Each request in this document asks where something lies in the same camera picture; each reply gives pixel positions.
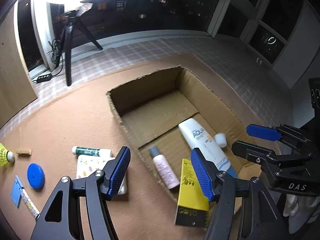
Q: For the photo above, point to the blue round case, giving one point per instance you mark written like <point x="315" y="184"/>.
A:
<point x="36" y="176"/>

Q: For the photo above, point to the yellow shuttlecock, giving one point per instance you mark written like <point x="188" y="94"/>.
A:
<point x="3" y="155"/>

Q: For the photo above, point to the white sunscreen bottle blue cap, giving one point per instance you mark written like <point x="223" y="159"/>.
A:
<point x="197" y="135"/>

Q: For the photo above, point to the yellow and black ruler card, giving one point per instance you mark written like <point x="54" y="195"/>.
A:
<point x="187" y="192"/>

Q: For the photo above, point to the wooden clothespin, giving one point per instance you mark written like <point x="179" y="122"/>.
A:
<point x="23" y="152"/>

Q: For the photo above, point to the brown cardboard box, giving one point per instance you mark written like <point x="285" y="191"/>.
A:
<point x="155" y="120"/>

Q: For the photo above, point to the green and white lip balm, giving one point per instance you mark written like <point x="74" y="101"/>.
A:
<point x="90" y="151"/>

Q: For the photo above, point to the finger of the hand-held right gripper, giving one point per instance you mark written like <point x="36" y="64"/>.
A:
<point x="262" y="132"/>
<point x="250" y="150"/>

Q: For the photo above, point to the small white plastic cap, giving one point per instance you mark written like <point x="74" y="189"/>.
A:
<point x="221" y="140"/>

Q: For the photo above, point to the patterned white tissue pack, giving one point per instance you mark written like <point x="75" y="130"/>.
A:
<point x="87" y="166"/>

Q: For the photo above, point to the patterned paper tube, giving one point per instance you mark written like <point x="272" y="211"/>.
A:
<point x="28" y="201"/>

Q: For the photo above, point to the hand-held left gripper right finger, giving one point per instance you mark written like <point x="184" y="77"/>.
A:
<point x="202" y="177"/>

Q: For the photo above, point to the black tripod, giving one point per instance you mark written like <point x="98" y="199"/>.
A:
<point x="68" y="55"/>

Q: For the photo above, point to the black power hub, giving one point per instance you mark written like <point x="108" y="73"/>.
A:
<point x="42" y="78"/>

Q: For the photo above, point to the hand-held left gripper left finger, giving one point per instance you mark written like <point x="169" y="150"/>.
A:
<point x="120" y="172"/>

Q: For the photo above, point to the blue plastic phone stand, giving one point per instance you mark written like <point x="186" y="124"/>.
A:
<point x="16" y="192"/>

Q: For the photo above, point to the pink bottle grey cap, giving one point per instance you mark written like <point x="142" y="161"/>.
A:
<point x="163" y="167"/>

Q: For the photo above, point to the white window post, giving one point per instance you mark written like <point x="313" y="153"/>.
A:
<point x="41" y="30"/>

